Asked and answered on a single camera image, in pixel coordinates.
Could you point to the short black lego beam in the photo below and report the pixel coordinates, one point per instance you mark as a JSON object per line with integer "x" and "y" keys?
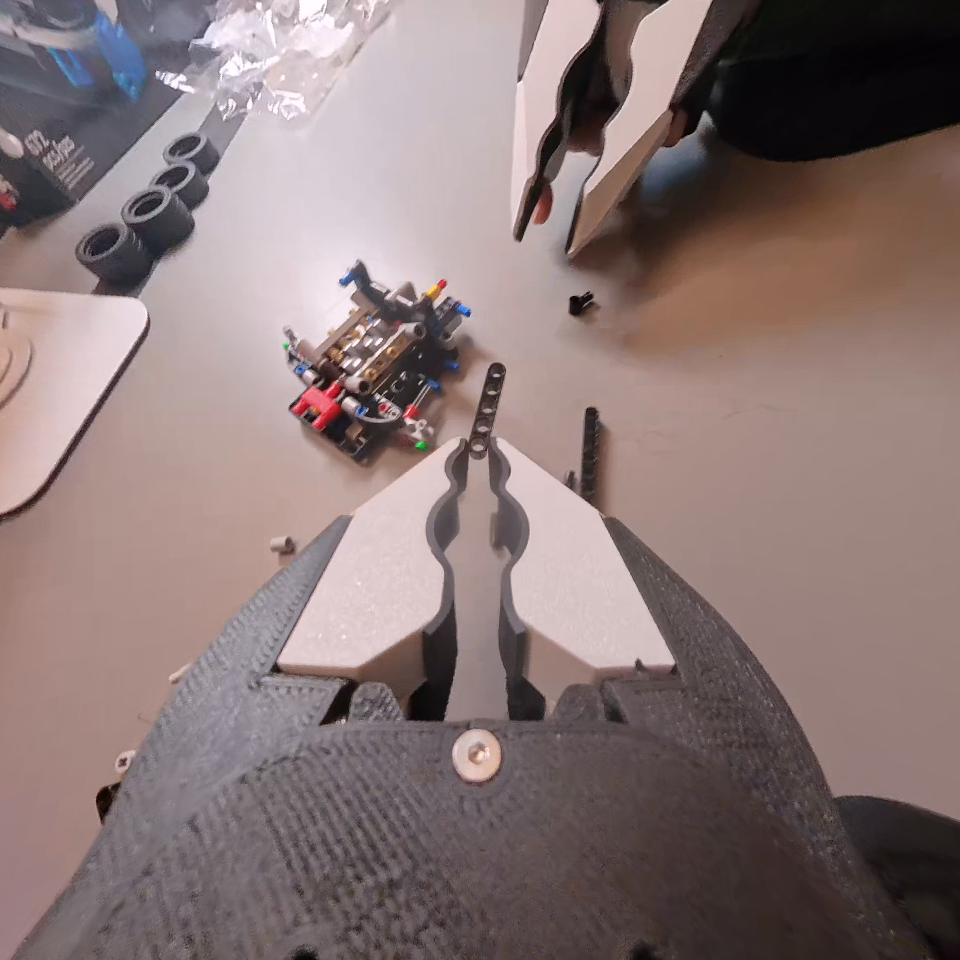
{"x": 489, "y": 401}

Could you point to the person's right forearm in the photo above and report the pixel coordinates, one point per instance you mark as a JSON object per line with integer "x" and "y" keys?
{"x": 840, "y": 75}

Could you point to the white rounded stand base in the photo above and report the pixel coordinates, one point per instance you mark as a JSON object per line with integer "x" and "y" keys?
{"x": 67, "y": 360}

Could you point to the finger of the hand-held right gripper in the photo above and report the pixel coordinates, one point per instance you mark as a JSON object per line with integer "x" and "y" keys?
{"x": 547, "y": 45}
{"x": 667, "y": 60}

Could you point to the multicolour lego chassis assembly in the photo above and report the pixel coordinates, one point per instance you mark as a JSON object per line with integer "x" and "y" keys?
{"x": 375, "y": 352}

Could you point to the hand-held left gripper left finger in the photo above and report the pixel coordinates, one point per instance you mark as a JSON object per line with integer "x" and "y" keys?
{"x": 375, "y": 592}

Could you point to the black lego box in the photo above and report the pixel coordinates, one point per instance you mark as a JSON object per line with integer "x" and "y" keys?
{"x": 45, "y": 165}

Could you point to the long black lego beam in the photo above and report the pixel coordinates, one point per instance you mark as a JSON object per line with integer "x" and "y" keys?
{"x": 591, "y": 457}

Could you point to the black dimpled cushion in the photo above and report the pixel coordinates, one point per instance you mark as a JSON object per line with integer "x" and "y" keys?
{"x": 915, "y": 885}

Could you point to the grey lego bushing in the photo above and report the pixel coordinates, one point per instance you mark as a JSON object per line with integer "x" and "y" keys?
{"x": 281, "y": 544}

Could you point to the clear crumpled plastic bag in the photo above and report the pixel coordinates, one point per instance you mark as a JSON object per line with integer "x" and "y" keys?
{"x": 255, "y": 52}

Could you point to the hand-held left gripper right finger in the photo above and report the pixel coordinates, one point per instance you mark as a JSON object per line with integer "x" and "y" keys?
{"x": 585, "y": 592}

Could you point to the black lego pin connector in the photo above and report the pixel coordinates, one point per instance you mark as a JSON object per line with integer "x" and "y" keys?
{"x": 579, "y": 304}

